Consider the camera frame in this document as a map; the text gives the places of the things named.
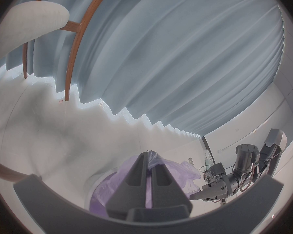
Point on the white cushioned wooden chair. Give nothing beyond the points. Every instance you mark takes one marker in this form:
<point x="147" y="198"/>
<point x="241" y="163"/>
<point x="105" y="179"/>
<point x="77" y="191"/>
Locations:
<point x="26" y="21"/>

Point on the purple plastic bag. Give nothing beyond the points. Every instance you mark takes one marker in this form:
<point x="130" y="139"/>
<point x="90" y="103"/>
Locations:
<point x="180" y="172"/>

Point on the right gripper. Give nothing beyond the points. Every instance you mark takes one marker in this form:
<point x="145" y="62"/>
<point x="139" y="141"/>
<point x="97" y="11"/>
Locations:
<point x="217" y="188"/>

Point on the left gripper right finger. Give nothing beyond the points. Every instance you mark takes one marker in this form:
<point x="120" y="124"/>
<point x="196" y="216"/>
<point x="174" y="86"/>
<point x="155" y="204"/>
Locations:
<point x="168" y="191"/>

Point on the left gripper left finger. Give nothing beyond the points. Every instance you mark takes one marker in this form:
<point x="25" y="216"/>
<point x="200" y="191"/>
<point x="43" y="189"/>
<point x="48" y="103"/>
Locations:
<point x="127" y="191"/>

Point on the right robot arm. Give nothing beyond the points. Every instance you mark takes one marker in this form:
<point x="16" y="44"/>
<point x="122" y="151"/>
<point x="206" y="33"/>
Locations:
<point x="246" y="155"/>

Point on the white trash bin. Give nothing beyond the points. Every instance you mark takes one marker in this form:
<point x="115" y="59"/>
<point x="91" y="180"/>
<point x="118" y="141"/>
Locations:
<point x="92" y="184"/>

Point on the pale blue curtain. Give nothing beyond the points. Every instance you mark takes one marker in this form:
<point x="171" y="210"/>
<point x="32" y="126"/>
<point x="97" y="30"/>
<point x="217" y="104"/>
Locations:
<point x="185" y="57"/>

